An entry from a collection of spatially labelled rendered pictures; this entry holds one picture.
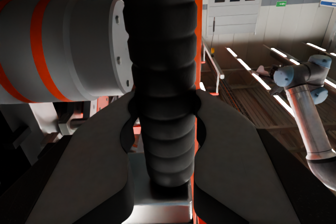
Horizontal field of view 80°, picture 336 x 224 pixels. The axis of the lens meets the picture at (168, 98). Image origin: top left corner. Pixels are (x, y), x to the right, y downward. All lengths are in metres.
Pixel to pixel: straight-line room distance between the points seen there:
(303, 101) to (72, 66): 0.79
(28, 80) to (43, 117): 0.12
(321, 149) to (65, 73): 0.83
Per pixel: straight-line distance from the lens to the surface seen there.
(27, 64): 0.27
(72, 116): 0.43
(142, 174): 0.17
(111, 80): 0.25
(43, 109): 0.39
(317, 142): 0.90
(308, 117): 0.89
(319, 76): 0.99
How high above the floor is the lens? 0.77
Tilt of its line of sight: 30 degrees up
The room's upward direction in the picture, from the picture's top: 177 degrees clockwise
